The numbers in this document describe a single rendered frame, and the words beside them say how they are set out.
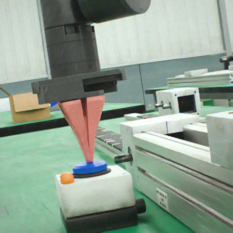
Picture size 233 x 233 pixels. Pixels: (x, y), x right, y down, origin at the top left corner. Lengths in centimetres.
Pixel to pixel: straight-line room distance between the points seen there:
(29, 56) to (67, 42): 1125
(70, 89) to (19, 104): 234
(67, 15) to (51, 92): 9
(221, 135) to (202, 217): 12
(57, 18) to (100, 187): 19
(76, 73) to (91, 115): 5
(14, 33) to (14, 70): 80
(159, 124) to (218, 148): 34
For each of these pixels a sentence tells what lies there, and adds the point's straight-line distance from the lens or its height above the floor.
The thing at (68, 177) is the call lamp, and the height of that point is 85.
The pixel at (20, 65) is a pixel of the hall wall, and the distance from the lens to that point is 1182.
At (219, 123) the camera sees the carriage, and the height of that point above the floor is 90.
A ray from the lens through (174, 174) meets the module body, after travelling 59.
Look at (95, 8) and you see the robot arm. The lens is 58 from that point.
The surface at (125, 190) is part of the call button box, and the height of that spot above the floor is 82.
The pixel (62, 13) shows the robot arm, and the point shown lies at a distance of 61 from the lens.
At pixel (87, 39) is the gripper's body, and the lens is 61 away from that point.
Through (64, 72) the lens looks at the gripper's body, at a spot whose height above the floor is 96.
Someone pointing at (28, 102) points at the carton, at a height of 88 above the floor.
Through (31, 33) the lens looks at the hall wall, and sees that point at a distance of 1191.
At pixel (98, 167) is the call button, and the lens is 62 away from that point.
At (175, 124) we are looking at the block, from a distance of 78.
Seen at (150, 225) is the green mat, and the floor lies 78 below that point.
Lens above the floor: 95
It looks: 4 degrees down
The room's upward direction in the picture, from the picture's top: 8 degrees counter-clockwise
